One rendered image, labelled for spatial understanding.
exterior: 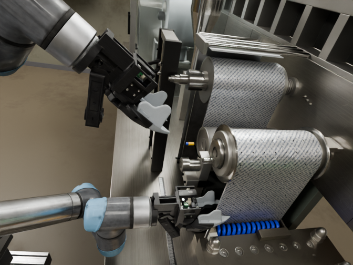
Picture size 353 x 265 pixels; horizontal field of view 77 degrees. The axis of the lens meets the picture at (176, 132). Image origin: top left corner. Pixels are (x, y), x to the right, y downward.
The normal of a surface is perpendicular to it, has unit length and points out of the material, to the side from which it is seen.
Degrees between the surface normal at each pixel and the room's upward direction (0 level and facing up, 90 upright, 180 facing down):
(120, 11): 90
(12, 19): 111
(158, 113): 86
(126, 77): 90
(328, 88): 90
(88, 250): 0
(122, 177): 0
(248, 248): 0
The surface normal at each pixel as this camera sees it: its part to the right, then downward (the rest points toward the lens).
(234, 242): 0.15, -0.80
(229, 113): 0.16, 0.62
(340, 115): -0.98, -0.02
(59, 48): -0.04, 0.73
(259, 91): 0.18, 0.44
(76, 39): 0.50, 0.24
